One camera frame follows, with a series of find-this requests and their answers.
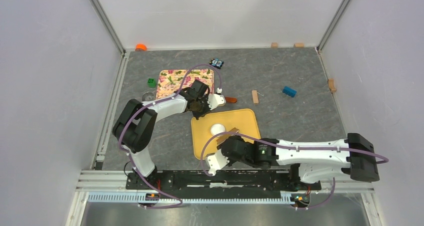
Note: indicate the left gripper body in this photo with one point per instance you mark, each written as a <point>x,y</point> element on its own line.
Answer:
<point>204,106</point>

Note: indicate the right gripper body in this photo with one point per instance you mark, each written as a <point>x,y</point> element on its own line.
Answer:
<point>225,160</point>

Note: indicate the white dough ball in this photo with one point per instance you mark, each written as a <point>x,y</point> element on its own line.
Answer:
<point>217,128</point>

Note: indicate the yellow cutting mat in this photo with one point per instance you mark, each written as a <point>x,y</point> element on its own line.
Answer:
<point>242,119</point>

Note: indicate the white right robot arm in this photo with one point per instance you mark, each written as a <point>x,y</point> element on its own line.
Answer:
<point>310,161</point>

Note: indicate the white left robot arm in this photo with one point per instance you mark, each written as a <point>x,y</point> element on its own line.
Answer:
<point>135,125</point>

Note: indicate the floral pattern tray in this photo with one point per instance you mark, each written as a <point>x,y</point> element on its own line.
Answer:
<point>169,81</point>

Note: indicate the black patterned small box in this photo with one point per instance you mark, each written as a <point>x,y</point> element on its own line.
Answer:
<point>217,63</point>

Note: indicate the green plastic block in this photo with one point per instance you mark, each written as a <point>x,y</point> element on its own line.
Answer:
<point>152,83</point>

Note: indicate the small wooden block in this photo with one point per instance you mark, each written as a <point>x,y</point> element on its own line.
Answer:
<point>255,97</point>

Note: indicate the blue plastic block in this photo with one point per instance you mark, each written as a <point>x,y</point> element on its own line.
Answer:
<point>289,91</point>

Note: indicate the orange plastic cap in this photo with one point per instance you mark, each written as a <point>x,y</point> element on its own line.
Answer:
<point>140,47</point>

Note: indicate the wooden piece right edge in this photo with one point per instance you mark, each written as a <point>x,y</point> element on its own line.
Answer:
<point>331,85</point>

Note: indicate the metal scraper with wooden handle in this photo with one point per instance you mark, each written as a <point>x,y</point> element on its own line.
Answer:
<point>231,100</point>

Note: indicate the light blue cable duct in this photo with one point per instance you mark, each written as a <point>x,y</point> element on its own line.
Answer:
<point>143,198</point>

